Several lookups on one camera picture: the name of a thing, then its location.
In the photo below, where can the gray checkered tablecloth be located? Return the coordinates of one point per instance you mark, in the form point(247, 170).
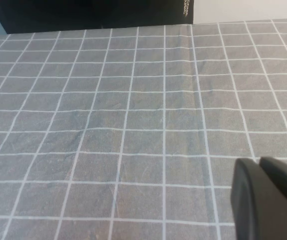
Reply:
point(133, 112)

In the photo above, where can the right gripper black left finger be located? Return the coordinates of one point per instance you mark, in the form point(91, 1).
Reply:
point(251, 207)

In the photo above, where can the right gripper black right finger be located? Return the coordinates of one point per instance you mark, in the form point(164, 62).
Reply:
point(286, 182)

